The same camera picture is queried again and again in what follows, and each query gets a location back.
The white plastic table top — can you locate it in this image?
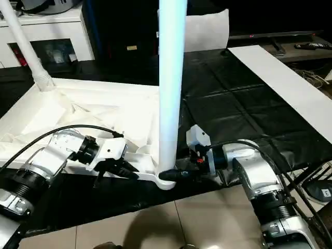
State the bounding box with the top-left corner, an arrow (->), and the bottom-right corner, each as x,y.
0,77 -> 179,191

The white plastic table leg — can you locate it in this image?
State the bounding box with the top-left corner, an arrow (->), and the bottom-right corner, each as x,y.
0,0 -> 56,92
157,0 -> 188,177

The black mat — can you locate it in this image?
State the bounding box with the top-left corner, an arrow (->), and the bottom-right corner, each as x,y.
0,49 -> 332,231

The brown round object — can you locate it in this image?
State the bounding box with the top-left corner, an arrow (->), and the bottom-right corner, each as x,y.
97,241 -> 122,249

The black thin rod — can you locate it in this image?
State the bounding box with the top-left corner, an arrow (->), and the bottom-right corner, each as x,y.
293,159 -> 332,184

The white flat board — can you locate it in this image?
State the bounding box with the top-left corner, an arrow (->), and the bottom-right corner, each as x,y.
227,45 -> 332,144

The black power adapter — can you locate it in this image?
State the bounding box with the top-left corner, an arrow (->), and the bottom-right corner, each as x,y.
306,180 -> 332,203

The grey pillow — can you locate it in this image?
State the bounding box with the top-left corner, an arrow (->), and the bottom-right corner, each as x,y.
157,9 -> 230,52

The black television stand foot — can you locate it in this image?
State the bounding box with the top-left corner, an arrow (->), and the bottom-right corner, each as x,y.
271,37 -> 286,56

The red bottle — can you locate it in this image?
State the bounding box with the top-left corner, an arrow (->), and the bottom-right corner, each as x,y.
14,48 -> 28,67

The black cabinet blue edge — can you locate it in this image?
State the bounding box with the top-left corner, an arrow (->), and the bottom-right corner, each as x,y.
81,0 -> 159,65

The black bar pink mark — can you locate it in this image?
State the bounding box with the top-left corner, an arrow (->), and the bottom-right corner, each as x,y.
229,30 -> 325,40

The white cabinet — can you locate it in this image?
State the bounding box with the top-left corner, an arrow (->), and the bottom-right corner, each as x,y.
0,11 -> 94,68

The brown low sideboard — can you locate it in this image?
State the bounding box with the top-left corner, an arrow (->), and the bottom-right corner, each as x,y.
281,36 -> 332,63

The black remote control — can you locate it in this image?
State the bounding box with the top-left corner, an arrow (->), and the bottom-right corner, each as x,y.
294,43 -> 330,51

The black hanging strap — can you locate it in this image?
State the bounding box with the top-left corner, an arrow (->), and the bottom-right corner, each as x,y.
93,170 -> 104,188

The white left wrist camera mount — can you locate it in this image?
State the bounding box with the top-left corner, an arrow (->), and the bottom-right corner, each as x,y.
85,137 -> 128,172

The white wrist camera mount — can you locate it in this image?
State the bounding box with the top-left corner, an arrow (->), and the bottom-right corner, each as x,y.
85,137 -> 128,172
186,124 -> 216,176

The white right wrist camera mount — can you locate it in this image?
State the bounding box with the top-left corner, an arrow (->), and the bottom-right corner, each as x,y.
186,124 -> 216,176

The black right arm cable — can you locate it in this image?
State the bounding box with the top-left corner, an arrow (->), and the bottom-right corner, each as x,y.
207,140 -> 332,247

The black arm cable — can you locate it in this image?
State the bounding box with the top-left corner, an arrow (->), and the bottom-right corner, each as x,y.
0,125 -> 125,174
207,140 -> 332,247

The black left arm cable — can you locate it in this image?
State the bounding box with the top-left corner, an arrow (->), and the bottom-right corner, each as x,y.
0,125 -> 125,174

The white floor cable bundle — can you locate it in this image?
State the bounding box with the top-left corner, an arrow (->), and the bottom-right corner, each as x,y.
295,67 -> 330,88

